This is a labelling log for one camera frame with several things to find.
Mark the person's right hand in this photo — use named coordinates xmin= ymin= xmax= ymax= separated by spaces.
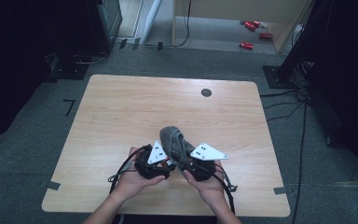
xmin=181 ymin=161 xmax=227 ymax=208

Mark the black flat stand base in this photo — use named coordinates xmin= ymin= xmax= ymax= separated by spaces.
xmin=48 ymin=53 xmax=90 ymax=81

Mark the black metal stand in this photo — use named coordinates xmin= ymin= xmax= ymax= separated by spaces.
xmin=262 ymin=0 xmax=328 ymax=90

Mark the coiled black cable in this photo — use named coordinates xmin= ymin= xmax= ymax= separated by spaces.
xmin=73 ymin=50 xmax=109 ymax=65

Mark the person's left hand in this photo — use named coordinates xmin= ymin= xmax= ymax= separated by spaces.
xmin=113 ymin=147 xmax=167 ymax=200

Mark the white panel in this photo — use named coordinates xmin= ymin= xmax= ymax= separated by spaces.
xmin=135 ymin=0 xmax=163 ymax=43

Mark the grey fuzzy cloth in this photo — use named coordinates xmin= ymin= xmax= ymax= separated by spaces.
xmin=158 ymin=125 xmax=197 ymax=164

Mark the bundle of cables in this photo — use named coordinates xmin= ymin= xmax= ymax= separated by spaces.
xmin=290 ymin=59 xmax=315 ymax=89

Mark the black cabinet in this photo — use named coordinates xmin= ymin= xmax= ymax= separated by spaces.
xmin=85 ymin=0 xmax=123 ymax=54

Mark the black hanging cable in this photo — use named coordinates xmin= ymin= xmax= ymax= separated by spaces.
xmin=164 ymin=0 xmax=192 ymax=49

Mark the right hand-held gripper cable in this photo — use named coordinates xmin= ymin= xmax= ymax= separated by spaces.
xmin=213 ymin=162 xmax=239 ymax=216

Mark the light wooden furniture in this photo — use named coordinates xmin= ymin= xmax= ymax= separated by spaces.
xmin=172 ymin=0 xmax=312 ymax=54

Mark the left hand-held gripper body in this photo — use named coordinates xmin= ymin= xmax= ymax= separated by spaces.
xmin=133 ymin=140 xmax=168 ymax=181

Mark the hand-held gripper cable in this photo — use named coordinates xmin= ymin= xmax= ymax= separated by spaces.
xmin=213 ymin=162 xmax=239 ymax=216
xmin=107 ymin=144 xmax=153 ymax=195

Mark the long black floor cable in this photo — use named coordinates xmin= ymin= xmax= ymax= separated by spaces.
xmin=291 ymin=99 xmax=309 ymax=224

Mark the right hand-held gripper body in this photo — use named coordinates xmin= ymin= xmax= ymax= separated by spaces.
xmin=183 ymin=142 xmax=228 ymax=182

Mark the left hand-held gripper cable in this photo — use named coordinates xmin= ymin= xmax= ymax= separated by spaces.
xmin=107 ymin=144 xmax=153 ymax=195

